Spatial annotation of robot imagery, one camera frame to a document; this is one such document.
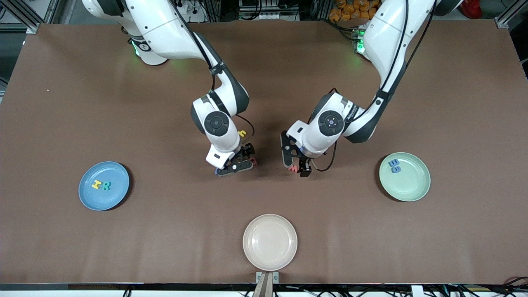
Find pale green round plate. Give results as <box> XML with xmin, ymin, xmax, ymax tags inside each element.
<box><xmin>379</xmin><ymin>152</ymin><xmax>431</xmax><ymax>202</ymax></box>

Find blue round plate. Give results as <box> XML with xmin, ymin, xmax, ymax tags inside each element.
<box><xmin>78</xmin><ymin>161</ymin><xmax>130</xmax><ymax>211</ymax></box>

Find white power strip with plugs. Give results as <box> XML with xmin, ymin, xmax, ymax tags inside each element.
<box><xmin>181</xmin><ymin>0</ymin><xmax>207</xmax><ymax>22</ymax></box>

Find cream white round plate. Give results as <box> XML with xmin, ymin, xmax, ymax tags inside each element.
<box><xmin>243</xmin><ymin>214</ymin><xmax>298</xmax><ymax>271</ymax></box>

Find bag of orange items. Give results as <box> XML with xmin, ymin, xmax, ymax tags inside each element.
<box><xmin>329</xmin><ymin>0</ymin><xmax>382</xmax><ymax>22</ymax></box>

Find long white power strip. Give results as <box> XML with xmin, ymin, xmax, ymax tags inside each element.
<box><xmin>240</xmin><ymin>10</ymin><xmax>298</xmax><ymax>20</ymax></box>

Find aluminium frame corner post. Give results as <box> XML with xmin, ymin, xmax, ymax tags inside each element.
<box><xmin>495</xmin><ymin>0</ymin><xmax>528</xmax><ymax>29</ymax></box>
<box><xmin>0</xmin><ymin>0</ymin><xmax>62</xmax><ymax>34</ymax></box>

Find red background object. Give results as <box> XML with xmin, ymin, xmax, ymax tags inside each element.
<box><xmin>460</xmin><ymin>0</ymin><xmax>483</xmax><ymax>19</ymax></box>

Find grey arm base connector box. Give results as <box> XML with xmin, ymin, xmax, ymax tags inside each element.
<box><xmin>352</xmin><ymin>26</ymin><xmax>368</xmax><ymax>54</ymax></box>

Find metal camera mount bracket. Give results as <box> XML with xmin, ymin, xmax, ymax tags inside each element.
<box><xmin>256</xmin><ymin>271</ymin><xmax>280</xmax><ymax>297</ymax></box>

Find brown table cover sheet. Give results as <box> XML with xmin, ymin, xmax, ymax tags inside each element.
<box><xmin>0</xmin><ymin>20</ymin><xmax>528</xmax><ymax>285</ymax></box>

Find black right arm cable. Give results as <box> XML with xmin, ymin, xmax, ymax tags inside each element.
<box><xmin>169</xmin><ymin>0</ymin><xmax>255</xmax><ymax>146</ymax></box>

